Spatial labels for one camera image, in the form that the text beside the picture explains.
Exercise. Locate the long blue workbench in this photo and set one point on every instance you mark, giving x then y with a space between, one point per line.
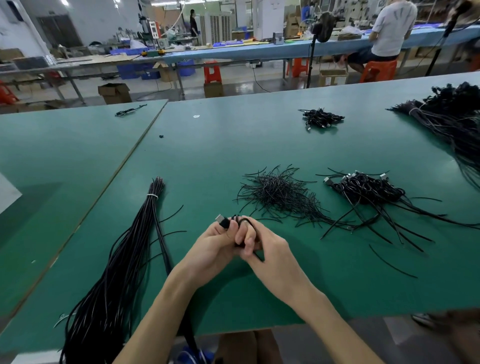
277 49

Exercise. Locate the person's right hand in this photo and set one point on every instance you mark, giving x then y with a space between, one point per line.
277 262

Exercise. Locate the person's brown shorts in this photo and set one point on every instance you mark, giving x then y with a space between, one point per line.
244 349

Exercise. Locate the orange plastic stool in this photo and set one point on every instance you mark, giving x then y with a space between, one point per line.
379 71
6 94
300 67

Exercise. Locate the person's left forearm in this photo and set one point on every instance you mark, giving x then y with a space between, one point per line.
161 326

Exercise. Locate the open cardboard box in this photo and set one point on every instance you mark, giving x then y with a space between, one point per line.
114 93

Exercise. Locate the large white box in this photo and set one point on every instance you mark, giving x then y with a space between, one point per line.
9 193

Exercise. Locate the black fan on stand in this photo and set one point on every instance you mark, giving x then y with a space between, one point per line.
322 26

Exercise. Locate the red plastic stool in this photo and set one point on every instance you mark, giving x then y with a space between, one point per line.
212 73

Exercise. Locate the person's right leg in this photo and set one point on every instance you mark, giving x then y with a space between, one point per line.
457 337

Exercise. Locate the person's left hand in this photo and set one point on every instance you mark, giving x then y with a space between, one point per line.
206 255

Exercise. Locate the black tripod stand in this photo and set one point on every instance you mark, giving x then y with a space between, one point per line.
446 37

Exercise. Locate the small cardboard box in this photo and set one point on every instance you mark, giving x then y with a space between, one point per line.
214 90

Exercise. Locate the person's right forearm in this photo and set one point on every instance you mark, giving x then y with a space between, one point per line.
337 330

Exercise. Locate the blue plastic item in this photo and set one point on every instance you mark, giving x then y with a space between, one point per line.
191 355

